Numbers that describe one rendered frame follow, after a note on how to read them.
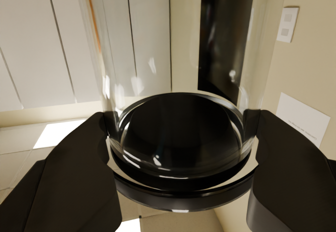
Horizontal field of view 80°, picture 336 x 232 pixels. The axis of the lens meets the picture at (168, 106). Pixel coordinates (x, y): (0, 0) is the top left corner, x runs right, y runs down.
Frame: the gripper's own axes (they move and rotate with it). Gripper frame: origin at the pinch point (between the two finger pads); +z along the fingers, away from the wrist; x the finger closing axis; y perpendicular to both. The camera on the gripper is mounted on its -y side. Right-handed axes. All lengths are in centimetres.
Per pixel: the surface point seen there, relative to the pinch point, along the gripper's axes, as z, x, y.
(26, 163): 157, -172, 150
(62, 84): 216, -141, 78
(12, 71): 204, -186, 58
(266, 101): 71, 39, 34
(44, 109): 247, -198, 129
